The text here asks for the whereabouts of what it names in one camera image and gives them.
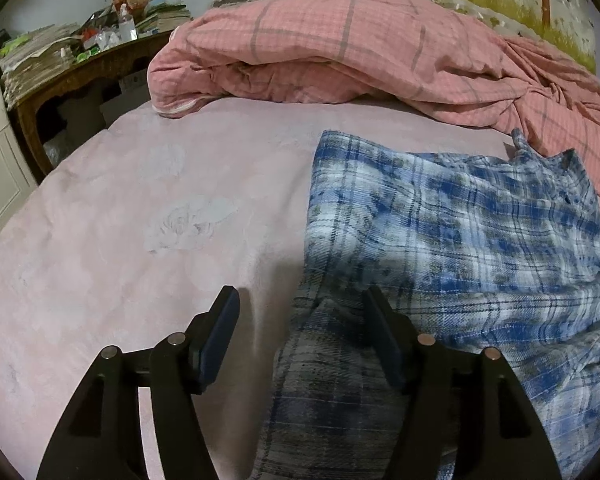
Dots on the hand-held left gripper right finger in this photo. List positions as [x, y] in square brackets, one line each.
[385, 345]

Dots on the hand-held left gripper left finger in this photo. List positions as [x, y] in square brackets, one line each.
[220, 340]

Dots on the blue plaid shirt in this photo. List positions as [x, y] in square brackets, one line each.
[455, 240]

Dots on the white storage box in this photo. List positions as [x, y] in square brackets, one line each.
[125, 100]

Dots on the white wardrobe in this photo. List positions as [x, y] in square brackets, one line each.
[0, 170]

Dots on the pink checked quilt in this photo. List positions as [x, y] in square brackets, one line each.
[330, 45]

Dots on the wooden desk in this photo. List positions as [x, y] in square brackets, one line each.
[95, 60]

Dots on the stack of books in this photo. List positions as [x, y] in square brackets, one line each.
[165, 20]

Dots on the clear plastic bottle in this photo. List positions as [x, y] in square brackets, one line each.
[127, 25]

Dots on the stack of papers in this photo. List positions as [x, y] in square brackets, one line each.
[30, 65]

